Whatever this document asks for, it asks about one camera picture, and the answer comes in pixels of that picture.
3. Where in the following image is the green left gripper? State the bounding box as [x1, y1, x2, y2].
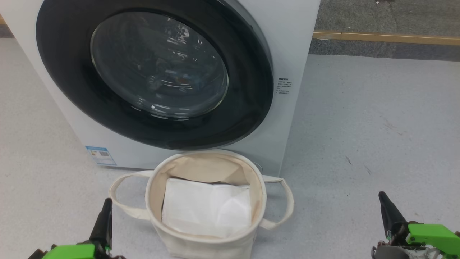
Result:
[36, 198, 113, 259]

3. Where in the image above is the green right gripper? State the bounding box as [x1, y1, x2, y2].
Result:
[372, 191, 460, 259]

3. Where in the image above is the black round washing machine door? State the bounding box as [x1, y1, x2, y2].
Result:
[36, 0, 274, 151]

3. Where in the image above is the cream canvas laundry basket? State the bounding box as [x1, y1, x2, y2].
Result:
[109, 149, 294, 259]

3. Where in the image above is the white cloth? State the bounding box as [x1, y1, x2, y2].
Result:
[161, 177, 252, 238]

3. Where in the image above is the white front-load washing machine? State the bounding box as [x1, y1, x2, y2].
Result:
[0, 0, 321, 177]

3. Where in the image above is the blue energy label sticker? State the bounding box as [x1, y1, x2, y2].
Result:
[85, 146, 117, 166]

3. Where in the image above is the white text notice sticker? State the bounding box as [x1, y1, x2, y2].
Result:
[276, 77, 292, 95]

